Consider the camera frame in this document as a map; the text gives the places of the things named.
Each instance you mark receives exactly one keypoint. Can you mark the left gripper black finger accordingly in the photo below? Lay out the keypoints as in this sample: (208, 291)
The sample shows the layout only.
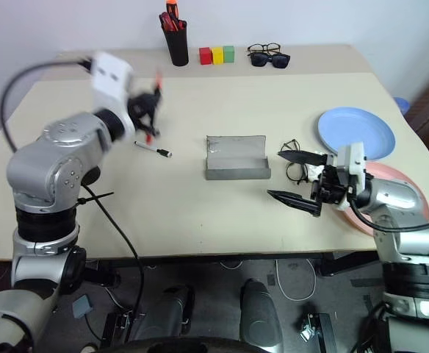
(156, 96)
(150, 127)

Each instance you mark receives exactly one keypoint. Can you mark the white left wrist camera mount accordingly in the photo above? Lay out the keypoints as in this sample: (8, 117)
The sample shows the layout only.
(108, 86)

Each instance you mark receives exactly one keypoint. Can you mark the black metal floor bracket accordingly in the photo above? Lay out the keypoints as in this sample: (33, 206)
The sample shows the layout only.
(317, 331)
(117, 327)

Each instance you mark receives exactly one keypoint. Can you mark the black cup with tools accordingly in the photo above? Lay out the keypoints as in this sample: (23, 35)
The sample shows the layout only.
(177, 48)

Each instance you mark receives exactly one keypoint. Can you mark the green wooden block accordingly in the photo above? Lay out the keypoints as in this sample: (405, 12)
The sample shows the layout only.
(228, 54)

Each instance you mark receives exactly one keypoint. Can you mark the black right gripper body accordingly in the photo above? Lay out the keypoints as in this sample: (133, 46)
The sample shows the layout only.
(328, 187)

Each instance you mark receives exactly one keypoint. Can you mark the grey glasses case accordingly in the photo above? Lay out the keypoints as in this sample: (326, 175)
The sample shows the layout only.
(236, 171)

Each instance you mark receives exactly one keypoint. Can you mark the black table frame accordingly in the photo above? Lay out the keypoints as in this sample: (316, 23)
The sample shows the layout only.
(346, 265)

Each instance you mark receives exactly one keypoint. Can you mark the pink plate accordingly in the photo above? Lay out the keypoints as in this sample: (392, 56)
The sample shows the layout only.
(385, 170)

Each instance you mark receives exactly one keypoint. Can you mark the blue round container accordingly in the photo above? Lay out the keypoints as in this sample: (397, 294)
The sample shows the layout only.
(402, 106)

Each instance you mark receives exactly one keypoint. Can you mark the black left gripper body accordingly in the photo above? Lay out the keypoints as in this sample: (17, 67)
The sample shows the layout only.
(141, 107)

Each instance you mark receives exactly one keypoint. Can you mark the black sunglasses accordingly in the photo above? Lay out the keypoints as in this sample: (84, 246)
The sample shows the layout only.
(260, 60)

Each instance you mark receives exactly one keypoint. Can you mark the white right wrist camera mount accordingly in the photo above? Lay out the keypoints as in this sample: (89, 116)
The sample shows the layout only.
(354, 162)

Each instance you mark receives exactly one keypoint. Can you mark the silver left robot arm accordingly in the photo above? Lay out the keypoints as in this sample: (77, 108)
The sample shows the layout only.
(34, 165)

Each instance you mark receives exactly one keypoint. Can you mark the yellow wooden block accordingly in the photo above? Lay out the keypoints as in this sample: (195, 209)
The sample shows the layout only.
(217, 55)

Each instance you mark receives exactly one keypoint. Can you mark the thin black frame glasses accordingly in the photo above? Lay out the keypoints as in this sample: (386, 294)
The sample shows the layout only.
(297, 173)

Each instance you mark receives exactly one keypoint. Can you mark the black marker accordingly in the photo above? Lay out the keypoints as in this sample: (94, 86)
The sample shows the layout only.
(153, 149)

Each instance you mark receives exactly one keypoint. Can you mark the orange black screwdriver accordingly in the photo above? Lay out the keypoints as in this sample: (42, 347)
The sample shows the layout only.
(173, 9)

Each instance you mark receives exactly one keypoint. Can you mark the brown frame clear glasses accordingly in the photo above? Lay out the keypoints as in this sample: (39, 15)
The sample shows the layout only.
(273, 47)

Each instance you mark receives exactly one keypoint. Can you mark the dark rounded shape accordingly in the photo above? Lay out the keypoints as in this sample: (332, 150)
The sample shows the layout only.
(260, 312)
(170, 312)

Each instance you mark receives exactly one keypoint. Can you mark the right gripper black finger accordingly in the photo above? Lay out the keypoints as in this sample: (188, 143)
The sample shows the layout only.
(299, 203)
(304, 156)

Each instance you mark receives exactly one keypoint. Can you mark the crumpled white cloth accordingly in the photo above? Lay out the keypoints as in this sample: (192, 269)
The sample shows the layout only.
(313, 171)

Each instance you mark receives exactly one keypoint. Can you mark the red wooden block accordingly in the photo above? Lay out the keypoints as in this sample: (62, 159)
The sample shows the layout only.
(205, 56)

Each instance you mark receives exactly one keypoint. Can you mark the small grey blue box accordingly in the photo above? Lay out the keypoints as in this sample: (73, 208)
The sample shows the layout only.
(82, 306)

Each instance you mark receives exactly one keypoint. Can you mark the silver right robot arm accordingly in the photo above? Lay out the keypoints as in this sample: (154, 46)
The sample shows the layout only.
(396, 195)

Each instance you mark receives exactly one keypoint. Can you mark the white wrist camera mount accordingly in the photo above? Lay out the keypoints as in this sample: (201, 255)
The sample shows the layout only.
(108, 86)
(354, 162)

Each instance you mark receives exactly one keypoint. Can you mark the blue plate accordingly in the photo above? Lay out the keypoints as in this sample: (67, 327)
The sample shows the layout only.
(354, 125)

